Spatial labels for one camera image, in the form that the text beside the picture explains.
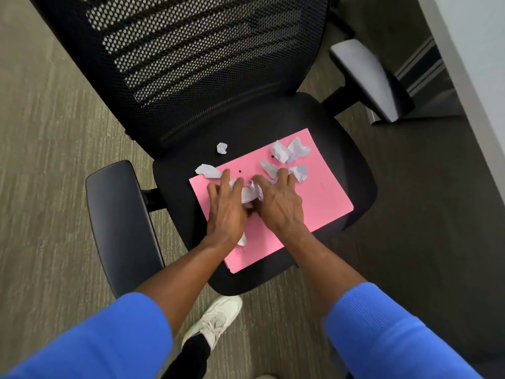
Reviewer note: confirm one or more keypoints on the blue left sleeve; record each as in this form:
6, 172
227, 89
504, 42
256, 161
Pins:
98, 343

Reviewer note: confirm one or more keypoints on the person's right hand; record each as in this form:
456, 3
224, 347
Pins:
282, 209

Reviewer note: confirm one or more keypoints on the person's left hand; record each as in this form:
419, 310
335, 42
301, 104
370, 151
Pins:
225, 217

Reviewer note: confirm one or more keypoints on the torn white paper piece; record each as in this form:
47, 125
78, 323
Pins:
250, 193

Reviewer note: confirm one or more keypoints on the person's left fingers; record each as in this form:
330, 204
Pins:
225, 183

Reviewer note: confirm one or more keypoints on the pink paper sheet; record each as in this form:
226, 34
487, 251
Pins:
323, 193

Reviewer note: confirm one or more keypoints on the black mesh office chair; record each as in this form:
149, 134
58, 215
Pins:
205, 55

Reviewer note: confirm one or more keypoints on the scattered crumpled white paper scraps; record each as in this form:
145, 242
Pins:
281, 151

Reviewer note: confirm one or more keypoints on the person's right fingers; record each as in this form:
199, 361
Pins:
282, 178

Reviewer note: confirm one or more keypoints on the white sneaker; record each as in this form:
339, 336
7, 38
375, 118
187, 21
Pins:
215, 317

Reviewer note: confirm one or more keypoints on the black trouser leg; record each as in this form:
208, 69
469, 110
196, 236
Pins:
189, 359

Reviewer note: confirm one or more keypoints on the person's right forearm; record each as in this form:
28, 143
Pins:
323, 264

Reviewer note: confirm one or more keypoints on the black chair armrest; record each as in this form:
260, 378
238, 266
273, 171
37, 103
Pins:
118, 224
363, 74

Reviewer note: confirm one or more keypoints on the person's left forearm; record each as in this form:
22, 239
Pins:
185, 276

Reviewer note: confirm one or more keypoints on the blue sleeve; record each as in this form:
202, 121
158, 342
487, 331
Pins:
386, 339
98, 343

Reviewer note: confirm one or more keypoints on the blue right sleeve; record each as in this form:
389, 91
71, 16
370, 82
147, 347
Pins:
386, 339

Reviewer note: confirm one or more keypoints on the grey metal desk leg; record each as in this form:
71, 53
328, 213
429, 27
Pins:
422, 70

